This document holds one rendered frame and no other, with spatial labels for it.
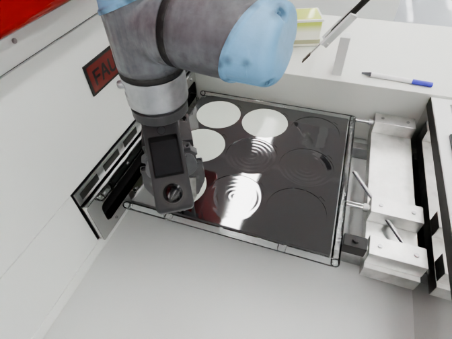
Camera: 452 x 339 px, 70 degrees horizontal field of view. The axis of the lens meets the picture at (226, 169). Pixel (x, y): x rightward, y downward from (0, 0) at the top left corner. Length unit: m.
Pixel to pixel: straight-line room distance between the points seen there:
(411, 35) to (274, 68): 0.75
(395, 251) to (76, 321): 0.50
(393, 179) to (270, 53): 0.46
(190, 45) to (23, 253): 0.35
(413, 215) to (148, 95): 0.45
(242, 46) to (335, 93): 0.52
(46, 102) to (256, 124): 0.42
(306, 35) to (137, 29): 0.59
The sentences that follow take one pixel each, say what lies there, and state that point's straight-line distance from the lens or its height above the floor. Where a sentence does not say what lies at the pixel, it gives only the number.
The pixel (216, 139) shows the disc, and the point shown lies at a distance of 0.67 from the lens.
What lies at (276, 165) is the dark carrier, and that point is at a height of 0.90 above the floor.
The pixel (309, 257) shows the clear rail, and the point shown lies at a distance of 0.51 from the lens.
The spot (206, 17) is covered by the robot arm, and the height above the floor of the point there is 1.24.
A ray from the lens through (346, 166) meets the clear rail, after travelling 0.64.
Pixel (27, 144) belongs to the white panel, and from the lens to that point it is 0.46.
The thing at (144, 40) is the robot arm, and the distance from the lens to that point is 0.33.
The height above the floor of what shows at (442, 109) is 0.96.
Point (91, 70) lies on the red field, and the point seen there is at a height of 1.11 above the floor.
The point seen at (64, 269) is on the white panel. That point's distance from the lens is 0.58.
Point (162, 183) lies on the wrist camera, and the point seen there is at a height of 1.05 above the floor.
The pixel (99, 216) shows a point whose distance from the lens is 0.59.
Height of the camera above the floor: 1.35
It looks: 47 degrees down
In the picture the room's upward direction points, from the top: 3 degrees counter-clockwise
